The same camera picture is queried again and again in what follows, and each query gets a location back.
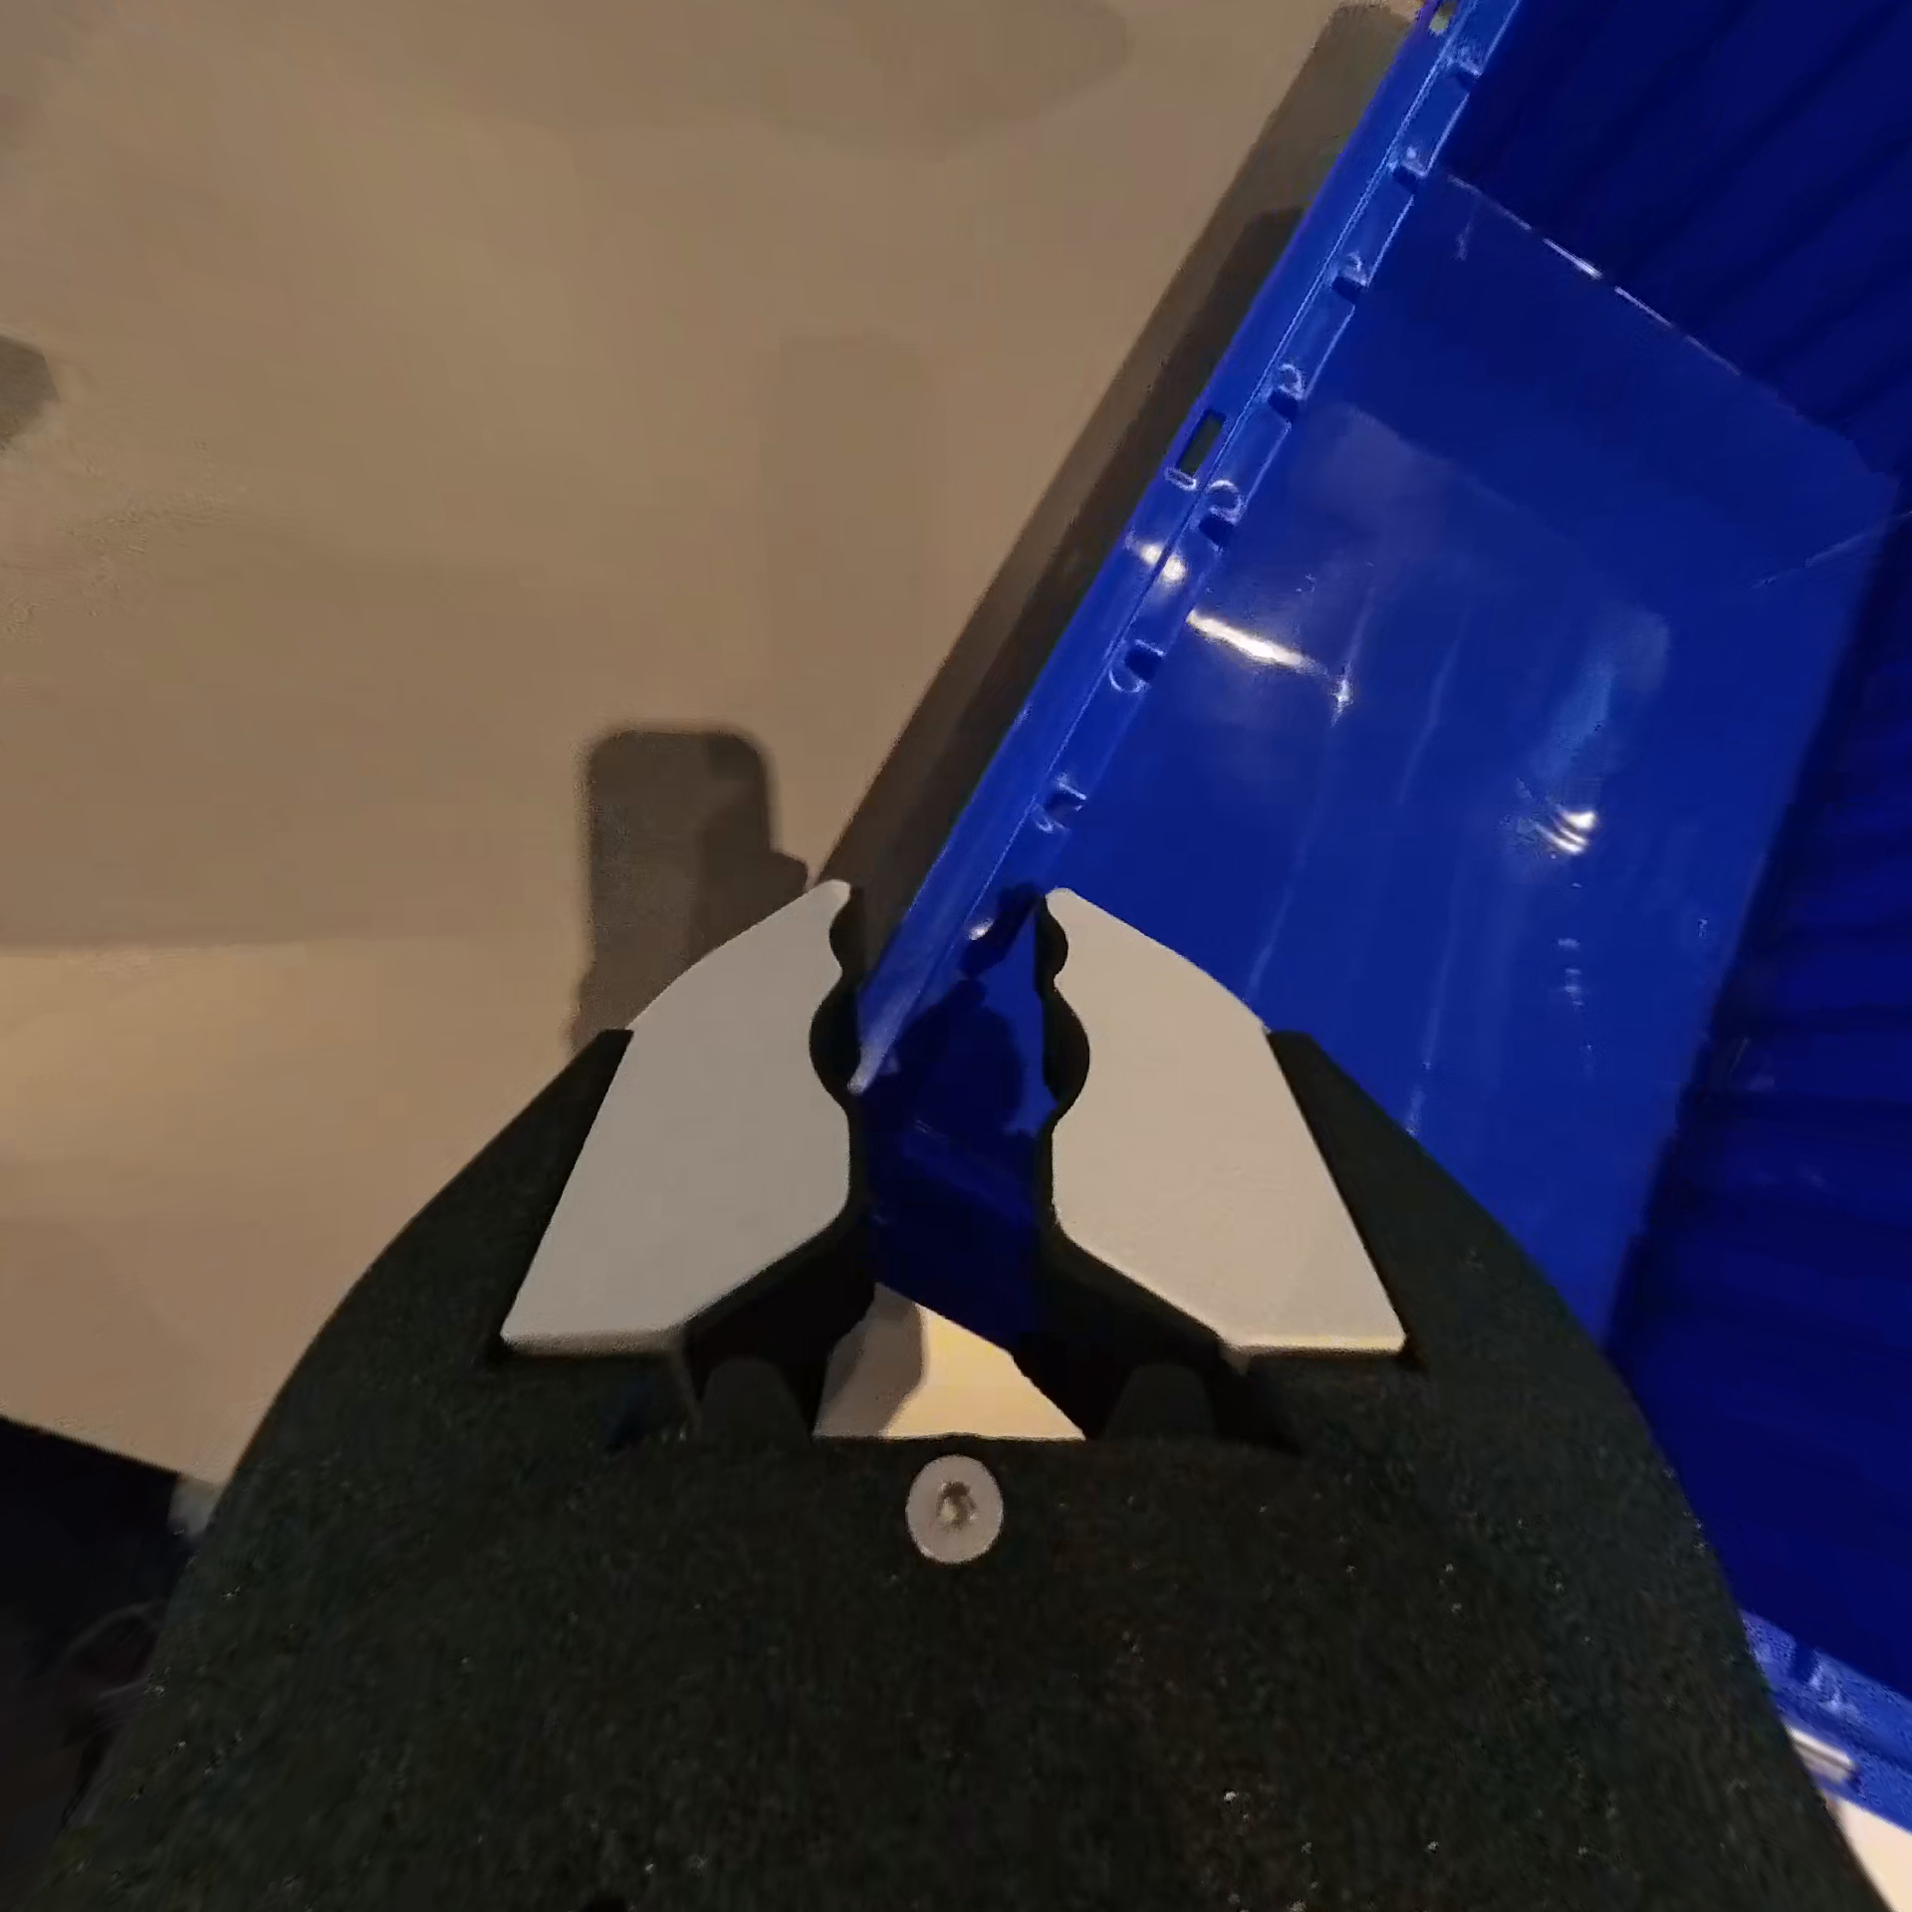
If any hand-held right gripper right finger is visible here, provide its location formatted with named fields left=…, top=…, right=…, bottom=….
left=1031, top=887, right=1410, bottom=1384

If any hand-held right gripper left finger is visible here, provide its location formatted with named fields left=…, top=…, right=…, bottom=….
left=502, top=878, right=876, bottom=1384

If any blue plastic bin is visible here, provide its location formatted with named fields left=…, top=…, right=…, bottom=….
left=850, top=0, right=1912, bottom=1817

